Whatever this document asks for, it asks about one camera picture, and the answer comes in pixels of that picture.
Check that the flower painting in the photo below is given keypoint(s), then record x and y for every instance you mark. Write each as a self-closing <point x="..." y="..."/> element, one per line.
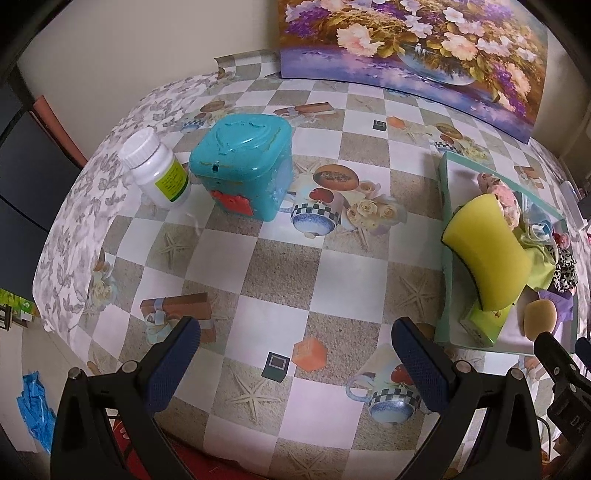
<point x="415" y="37"/>

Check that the teal plastic box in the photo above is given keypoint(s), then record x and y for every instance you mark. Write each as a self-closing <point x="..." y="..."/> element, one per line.
<point x="240" y="152"/>

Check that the grey floral tablecloth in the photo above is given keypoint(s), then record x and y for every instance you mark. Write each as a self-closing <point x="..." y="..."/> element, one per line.
<point x="78" y="221"/>

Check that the green tissue packet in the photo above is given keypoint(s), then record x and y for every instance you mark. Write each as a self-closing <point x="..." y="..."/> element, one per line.
<point x="485" y="323"/>

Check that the red printed mat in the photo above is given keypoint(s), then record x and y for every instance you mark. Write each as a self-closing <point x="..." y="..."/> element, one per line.
<point x="138" y="443"/>

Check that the green cloth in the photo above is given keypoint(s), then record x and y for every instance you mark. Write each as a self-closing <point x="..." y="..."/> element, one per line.
<point x="540" y="263"/>

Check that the blue glove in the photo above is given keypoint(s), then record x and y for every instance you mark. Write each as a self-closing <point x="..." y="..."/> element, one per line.
<point x="37" y="406"/>

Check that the checkered printed tablecloth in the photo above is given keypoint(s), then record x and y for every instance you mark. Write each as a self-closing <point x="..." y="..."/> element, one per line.
<point x="258" y="314"/>

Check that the white pill bottle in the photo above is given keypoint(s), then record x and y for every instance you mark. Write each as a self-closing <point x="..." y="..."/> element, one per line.
<point x="157" y="170"/>

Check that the red pink pipe cleaner bow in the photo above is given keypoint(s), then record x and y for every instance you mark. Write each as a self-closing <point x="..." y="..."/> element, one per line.
<point x="561" y="239"/>

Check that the dark cabinet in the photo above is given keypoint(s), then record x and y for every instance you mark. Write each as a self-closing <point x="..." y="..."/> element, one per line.
<point x="23" y="175"/>

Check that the pink cloth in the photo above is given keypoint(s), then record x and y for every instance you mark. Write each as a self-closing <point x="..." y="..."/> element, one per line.
<point x="503" y="198"/>

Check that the yellow sponge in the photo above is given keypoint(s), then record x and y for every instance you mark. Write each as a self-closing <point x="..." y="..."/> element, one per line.
<point x="485" y="249"/>

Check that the purple packet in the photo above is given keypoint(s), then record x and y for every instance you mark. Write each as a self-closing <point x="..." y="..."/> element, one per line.
<point x="561" y="302"/>

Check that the white tray with teal rim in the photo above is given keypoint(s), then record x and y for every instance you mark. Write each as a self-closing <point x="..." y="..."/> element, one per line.
<point x="461" y="189"/>

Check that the tan round puff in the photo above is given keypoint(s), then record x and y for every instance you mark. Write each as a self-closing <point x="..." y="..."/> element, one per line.
<point x="539" y="318"/>

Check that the reddish brown board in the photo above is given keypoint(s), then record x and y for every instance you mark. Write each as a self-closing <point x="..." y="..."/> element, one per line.
<point x="55" y="127"/>

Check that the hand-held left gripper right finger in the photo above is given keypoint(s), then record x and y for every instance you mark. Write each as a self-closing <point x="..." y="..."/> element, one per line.
<point x="422" y="367"/>

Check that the leopard print scrunchie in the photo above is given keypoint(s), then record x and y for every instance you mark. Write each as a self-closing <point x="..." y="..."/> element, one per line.
<point x="565" y="272"/>

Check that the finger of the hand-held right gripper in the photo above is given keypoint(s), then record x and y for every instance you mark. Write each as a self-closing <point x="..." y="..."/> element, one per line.
<point x="554" y="360"/>

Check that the green printed carton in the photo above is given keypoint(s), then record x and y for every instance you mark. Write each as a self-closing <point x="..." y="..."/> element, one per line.
<point x="14" y="302"/>

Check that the white power strip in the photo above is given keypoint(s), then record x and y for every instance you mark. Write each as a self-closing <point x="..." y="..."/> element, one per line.
<point x="570" y="194"/>

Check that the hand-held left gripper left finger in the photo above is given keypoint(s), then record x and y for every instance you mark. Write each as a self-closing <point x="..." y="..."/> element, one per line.
<point x="173" y="364"/>

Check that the blue face mask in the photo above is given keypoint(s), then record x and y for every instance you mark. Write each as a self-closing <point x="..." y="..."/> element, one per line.
<point x="535" y="226"/>

